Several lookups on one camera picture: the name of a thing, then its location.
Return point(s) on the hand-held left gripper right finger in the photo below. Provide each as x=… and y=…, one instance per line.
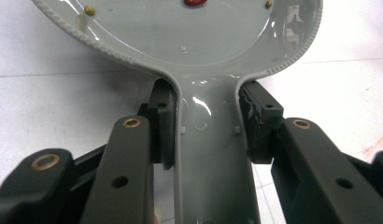
x=308, y=174

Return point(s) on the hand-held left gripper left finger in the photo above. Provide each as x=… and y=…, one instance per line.
x=127, y=174

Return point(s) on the grey dustpan with orange edge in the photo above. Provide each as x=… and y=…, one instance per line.
x=208, y=46

